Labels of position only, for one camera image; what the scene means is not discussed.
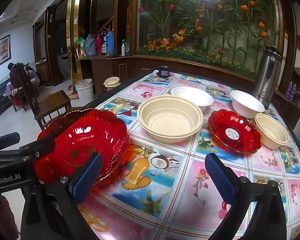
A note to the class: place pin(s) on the white plastic bucket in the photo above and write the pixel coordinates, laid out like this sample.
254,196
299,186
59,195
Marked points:
85,90

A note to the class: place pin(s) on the framed wall picture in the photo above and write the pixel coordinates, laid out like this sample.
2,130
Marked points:
0,52

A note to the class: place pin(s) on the black thermos flask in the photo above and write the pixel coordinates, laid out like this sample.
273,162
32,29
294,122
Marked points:
103,43

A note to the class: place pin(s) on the white spray bottle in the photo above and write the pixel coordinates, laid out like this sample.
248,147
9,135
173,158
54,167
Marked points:
123,50

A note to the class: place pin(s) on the red thermos flask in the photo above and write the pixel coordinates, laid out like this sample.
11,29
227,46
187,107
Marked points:
98,45

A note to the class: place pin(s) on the small red plate with sticker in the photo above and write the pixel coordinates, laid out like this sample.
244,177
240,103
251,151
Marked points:
222,125

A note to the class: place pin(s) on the grey-blue thermos flask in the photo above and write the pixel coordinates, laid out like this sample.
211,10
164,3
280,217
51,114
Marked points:
89,46

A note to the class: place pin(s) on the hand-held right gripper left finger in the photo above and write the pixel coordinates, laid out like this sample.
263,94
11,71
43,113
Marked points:
86,177

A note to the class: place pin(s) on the shallow white bowl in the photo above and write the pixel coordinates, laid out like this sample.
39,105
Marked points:
192,96

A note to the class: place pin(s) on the stainless steel thermos jug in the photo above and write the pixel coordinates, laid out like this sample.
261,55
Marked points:
266,80

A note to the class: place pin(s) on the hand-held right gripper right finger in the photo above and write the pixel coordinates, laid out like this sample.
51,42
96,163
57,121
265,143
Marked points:
220,180

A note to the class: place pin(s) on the small black device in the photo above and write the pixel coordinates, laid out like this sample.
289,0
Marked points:
163,72

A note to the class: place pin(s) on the purple bottle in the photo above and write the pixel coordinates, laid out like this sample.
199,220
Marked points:
289,91
294,92

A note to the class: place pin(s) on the printed floral tablecloth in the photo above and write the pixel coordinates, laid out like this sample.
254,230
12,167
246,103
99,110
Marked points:
185,180

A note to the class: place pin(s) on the small cream plastic bowl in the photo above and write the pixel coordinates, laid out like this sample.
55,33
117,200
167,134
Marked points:
272,132

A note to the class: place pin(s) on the wicker basket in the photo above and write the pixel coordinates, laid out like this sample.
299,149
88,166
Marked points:
43,73

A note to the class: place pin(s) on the deep white bowl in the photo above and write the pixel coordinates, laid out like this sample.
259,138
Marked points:
247,102

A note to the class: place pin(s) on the person's left forearm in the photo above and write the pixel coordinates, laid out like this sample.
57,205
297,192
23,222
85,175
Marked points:
1,217

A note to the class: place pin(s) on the stack of cream bowls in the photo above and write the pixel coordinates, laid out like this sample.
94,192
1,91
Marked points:
112,82

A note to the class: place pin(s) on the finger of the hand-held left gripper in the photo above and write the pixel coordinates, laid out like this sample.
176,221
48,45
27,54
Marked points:
40,147

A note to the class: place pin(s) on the wooden chair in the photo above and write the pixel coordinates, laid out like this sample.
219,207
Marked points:
52,105

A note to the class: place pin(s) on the black sofa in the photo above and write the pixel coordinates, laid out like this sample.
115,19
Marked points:
1,95

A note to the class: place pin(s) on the artificial flower display case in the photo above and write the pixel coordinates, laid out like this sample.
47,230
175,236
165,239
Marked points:
190,30

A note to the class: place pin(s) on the large cream plastic bowl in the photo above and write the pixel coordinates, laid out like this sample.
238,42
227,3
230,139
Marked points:
170,120

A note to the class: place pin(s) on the large red plastic plate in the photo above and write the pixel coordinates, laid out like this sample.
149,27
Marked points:
90,140

